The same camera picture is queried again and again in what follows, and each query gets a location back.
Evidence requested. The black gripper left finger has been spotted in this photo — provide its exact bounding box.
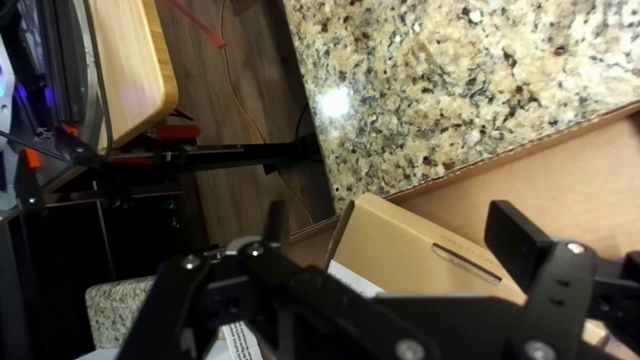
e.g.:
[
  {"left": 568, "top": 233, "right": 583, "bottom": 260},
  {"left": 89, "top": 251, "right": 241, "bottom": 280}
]
[{"left": 118, "top": 198, "right": 429, "bottom": 360}]

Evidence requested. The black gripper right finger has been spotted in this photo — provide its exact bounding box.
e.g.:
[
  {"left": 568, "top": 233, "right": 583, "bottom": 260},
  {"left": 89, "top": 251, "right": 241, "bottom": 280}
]
[{"left": 485, "top": 198, "right": 640, "bottom": 360}]

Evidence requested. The flat brown cardboard box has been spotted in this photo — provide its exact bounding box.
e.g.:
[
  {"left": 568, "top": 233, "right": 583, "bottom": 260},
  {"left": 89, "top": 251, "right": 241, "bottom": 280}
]
[{"left": 327, "top": 191, "right": 528, "bottom": 308}]

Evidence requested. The wooden tray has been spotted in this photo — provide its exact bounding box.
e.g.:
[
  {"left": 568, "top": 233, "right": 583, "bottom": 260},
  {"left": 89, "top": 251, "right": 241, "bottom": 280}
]
[{"left": 287, "top": 98, "right": 640, "bottom": 360}]

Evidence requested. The black equipment rack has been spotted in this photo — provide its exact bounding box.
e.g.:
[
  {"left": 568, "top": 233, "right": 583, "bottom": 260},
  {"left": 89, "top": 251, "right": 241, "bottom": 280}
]
[{"left": 0, "top": 0, "right": 109, "bottom": 360}]

